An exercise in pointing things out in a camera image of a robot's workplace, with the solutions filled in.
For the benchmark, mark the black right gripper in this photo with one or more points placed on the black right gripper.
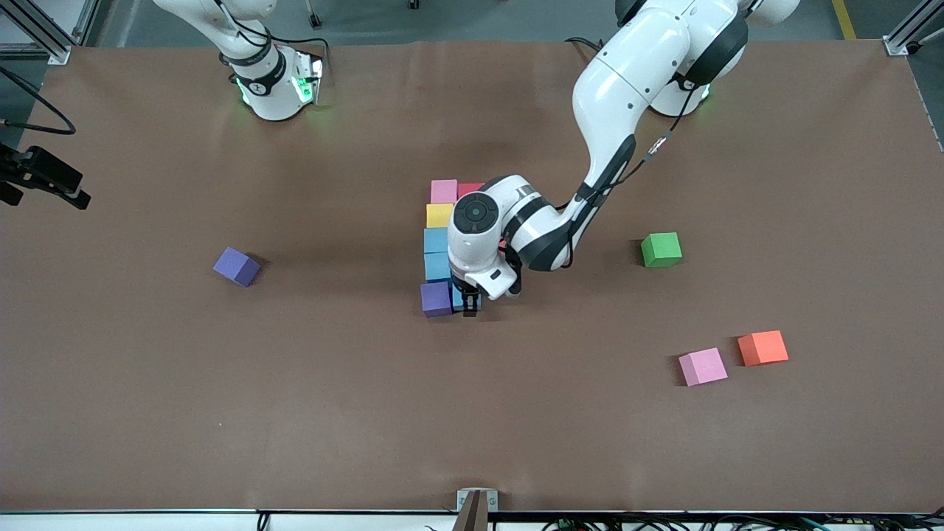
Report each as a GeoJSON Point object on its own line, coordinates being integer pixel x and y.
{"type": "Point", "coordinates": [29, 169]}

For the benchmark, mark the blue foam block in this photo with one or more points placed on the blue foam block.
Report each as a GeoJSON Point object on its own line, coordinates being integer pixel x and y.
{"type": "Point", "coordinates": [437, 267]}
{"type": "Point", "coordinates": [457, 301]}
{"type": "Point", "coordinates": [436, 240]}

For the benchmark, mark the purple foam block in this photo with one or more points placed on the purple foam block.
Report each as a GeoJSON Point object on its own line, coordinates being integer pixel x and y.
{"type": "Point", "coordinates": [236, 267]}
{"type": "Point", "coordinates": [436, 299]}

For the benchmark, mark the yellow foam block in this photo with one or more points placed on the yellow foam block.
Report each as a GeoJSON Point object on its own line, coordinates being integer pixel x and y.
{"type": "Point", "coordinates": [439, 215]}

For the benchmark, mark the pink foam block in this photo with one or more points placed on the pink foam block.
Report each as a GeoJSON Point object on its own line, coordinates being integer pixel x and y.
{"type": "Point", "coordinates": [703, 367]}
{"type": "Point", "coordinates": [444, 192]}

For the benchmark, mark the dark red foam block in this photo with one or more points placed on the dark red foam block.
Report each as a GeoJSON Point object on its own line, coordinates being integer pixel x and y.
{"type": "Point", "coordinates": [470, 189]}

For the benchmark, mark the green foam block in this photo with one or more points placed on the green foam block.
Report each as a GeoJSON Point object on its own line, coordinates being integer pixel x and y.
{"type": "Point", "coordinates": [661, 250]}

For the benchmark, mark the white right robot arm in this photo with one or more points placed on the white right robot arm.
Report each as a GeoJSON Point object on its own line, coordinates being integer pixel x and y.
{"type": "Point", "coordinates": [276, 99]}

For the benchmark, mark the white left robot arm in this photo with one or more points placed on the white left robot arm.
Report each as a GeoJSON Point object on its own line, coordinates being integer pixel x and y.
{"type": "Point", "coordinates": [627, 74]}

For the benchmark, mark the brown table mat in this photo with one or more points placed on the brown table mat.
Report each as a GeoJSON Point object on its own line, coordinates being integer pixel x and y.
{"type": "Point", "coordinates": [472, 442]}

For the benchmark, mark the orange foam block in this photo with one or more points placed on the orange foam block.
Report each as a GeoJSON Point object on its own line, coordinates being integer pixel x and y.
{"type": "Point", "coordinates": [762, 348]}

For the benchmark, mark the aluminium frame profile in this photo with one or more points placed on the aluminium frame profile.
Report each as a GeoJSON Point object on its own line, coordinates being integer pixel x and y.
{"type": "Point", "coordinates": [911, 29]}
{"type": "Point", "coordinates": [87, 18]}
{"type": "Point", "coordinates": [59, 55]}

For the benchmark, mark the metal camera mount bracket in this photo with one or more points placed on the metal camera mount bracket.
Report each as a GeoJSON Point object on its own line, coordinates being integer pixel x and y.
{"type": "Point", "coordinates": [464, 500]}

